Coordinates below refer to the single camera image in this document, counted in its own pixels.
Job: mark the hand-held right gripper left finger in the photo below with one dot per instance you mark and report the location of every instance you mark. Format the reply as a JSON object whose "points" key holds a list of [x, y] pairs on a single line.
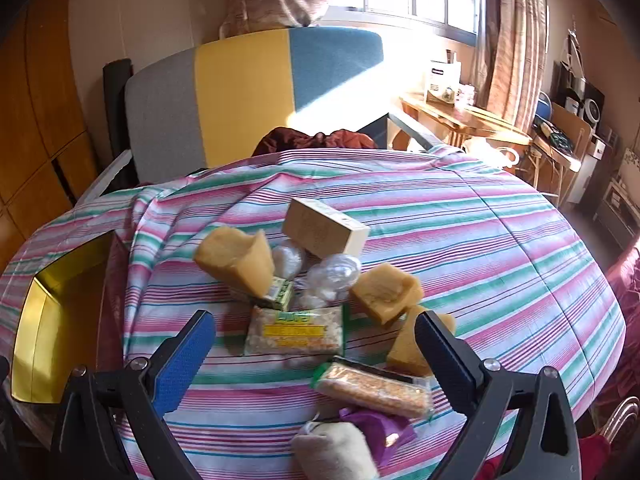
{"points": [[180, 362]]}

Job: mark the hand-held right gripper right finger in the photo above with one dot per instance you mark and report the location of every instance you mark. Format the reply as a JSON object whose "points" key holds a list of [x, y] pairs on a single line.
{"points": [[447, 360]]}

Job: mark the yellow sponge block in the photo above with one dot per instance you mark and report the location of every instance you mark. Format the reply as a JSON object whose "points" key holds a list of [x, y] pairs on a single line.
{"points": [[406, 351], [382, 292]]}

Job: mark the green edged snack packet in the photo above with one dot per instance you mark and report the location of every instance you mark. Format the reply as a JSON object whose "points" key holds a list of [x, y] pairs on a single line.
{"points": [[375, 390]]}

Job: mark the purple foil packet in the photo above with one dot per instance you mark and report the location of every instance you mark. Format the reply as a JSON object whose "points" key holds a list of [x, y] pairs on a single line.
{"points": [[380, 427]]}

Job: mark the tan packet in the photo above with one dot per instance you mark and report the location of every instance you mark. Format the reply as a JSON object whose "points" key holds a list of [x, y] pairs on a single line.
{"points": [[235, 260]]}

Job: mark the yellow label snack packet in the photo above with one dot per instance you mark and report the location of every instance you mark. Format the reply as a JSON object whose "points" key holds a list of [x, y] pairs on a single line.
{"points": [[295, 335]]}

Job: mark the small green carton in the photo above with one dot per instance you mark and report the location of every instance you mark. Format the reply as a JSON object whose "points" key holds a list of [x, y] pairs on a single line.
{"points": [[277, 294]]}

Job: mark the gold lined storage box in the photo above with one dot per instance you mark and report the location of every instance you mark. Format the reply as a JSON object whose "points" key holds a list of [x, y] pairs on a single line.
{"points": [[55, 310]]}

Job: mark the clear bag of white cotton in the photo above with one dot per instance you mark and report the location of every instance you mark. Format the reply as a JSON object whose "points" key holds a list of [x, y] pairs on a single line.
{"points": [[287, 260], [332, 272]]}

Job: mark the white cloth pouch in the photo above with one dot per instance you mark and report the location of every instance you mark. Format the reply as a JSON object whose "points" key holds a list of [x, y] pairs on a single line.
{"points": [[335, 452]]}

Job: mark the striped pink green bedsheet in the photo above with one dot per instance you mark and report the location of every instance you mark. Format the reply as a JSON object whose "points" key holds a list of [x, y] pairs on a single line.
{"points": [[500, 260]]}

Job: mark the small folding table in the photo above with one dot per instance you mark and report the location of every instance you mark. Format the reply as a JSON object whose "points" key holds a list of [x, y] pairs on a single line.
{"points": [[557, 157]]}

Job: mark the wooden side table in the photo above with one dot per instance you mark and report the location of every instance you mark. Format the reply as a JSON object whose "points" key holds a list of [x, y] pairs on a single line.
{"points": [[465, 117]]}

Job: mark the cardboard sheet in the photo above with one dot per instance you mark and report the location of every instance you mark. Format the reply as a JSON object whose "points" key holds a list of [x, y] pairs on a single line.
{"points": [[572, 127]]}

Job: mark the small pink box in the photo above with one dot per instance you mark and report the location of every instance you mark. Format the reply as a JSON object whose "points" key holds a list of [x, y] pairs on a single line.
{"points": [[466, 96]]}

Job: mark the blue round object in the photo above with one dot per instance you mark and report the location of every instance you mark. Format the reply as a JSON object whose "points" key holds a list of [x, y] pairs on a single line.
{"points": [[543, 106]]}

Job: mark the grey yellow blue chair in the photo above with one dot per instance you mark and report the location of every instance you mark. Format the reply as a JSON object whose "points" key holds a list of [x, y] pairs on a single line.
{"points": [[240, 95]]}

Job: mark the white round fan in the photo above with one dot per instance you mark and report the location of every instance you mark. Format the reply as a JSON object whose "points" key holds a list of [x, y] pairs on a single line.
{"points": [[593, 110]]}

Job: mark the wooden wardrobe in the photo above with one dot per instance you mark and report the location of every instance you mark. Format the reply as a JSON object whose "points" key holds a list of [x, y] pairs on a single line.
{"points": [[40, 85]]}

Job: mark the striped beige curtain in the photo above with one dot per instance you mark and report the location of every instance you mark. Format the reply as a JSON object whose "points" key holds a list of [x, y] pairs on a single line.
{"points": [[515, 35]]}

